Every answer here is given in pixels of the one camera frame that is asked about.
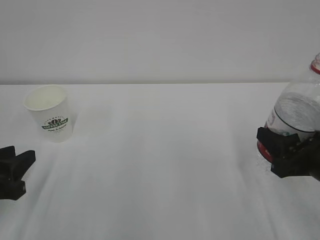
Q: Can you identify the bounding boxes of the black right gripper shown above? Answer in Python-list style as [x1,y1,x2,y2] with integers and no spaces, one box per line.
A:
[256,127,320,180]

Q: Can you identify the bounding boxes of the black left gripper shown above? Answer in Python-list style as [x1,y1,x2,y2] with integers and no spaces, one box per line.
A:
[0,146,36,201]

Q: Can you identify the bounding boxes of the clear Nongfu Spring water bottle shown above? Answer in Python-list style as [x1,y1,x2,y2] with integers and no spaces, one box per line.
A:
[256,52,320,173]

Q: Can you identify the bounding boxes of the white paper cup green logo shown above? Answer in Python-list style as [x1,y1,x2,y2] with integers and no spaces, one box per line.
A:
[23,85,73,143]

